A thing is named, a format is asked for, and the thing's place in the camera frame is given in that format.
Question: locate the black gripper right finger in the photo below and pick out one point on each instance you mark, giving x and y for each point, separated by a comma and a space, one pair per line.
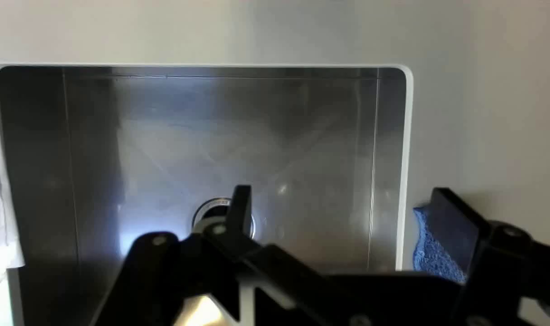
503, 271

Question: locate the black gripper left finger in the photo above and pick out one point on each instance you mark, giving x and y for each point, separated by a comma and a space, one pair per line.
166, 271

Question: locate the blue sponge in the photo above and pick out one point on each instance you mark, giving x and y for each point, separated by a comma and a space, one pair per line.
429, 246

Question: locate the stainless steel sink basin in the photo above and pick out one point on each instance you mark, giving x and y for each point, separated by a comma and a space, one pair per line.
135, 150

